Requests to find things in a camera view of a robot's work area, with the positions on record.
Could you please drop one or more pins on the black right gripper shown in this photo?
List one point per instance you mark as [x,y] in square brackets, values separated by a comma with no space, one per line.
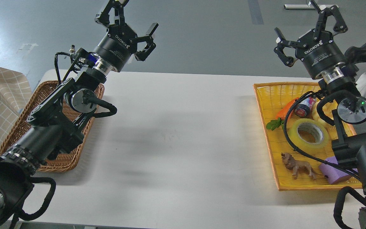
[321,54]

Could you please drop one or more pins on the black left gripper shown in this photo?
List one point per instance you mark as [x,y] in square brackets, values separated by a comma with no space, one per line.
[118,47]

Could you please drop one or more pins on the yellow tape roll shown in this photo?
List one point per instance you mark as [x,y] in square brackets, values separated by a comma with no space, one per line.
[308,135]

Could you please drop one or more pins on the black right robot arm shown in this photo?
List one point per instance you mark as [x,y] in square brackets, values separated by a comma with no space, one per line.
[341,104]

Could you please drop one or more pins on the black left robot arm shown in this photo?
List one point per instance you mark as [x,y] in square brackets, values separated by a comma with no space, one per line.
[24,196]

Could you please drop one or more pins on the small drink can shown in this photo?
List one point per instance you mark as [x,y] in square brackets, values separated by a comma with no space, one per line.
[304,108]

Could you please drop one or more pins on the brown wicker basket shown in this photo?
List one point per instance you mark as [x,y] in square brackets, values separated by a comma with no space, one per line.
[49,134]

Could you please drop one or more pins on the orange toy carrot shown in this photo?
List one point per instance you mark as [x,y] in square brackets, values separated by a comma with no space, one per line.
[280,116]

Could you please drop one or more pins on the yellow plastic basket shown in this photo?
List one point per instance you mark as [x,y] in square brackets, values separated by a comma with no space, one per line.
[271,98]

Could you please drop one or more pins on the brown toy lion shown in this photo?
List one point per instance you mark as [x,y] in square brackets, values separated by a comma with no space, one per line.
[298,165]

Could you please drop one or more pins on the purple foam block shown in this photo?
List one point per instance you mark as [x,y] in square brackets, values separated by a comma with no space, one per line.
[333,175]

